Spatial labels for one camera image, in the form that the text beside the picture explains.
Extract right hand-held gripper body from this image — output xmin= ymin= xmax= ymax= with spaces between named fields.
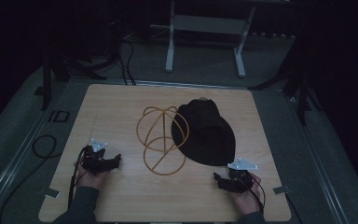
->
xmin=227 ymin=158 xmax=259 ymax=194

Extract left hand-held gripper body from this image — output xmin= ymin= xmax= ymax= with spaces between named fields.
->
xmin=79 ymin=137 xmax=109 ymax=175

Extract person's left hand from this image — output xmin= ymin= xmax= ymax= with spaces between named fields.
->
xmin=75 ymin=161 xmax=110 ymax=190

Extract person's right hand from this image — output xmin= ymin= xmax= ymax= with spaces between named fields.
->
xmin=229 ymin=173 xmax=263 ymax=217

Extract grey tape piece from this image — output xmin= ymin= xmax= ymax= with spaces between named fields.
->
xmin=272 ymin=185 xmax=292 ymax=196

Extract black bucket hat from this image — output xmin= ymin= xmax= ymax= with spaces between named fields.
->
xmin=171 ymin=97 xmax=237 ymax=167

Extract black tripod stand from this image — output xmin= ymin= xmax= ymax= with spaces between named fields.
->
xmin=247 ymin=36 xmax=324 ymax=127
xmin=33 ymin=54 xmax=108 ymax=112

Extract white metal stand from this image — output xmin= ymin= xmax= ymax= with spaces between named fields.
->
xmin=164 ymin=0 xmax=257 ymax=78

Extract right hand-held gripper cable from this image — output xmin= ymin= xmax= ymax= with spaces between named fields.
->
xmin=241 ymin=178 xmax=267 ymax=215

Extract hand-held gripper cable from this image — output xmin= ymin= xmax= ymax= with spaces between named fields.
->
xmin=241 ymin=178 xmax=267 ymax=215
xmin=68 ymin=147 xmax=90 ymax=209

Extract left hand-held gripper cable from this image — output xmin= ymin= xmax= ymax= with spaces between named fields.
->
xmin=68 ymin=147 xmax=90 ymax=209

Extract golden wire hat stand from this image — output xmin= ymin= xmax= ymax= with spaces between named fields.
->
xmin=135 ymin=105 xmax=190 ymax=176

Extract black floor cable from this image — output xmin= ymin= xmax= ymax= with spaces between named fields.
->
xmin=0 ymin=133 xmax=63 ymax=224

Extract black hanging cables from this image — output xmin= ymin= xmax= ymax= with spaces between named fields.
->
xmin=117 ymin=35 xmax=138 ymax=87

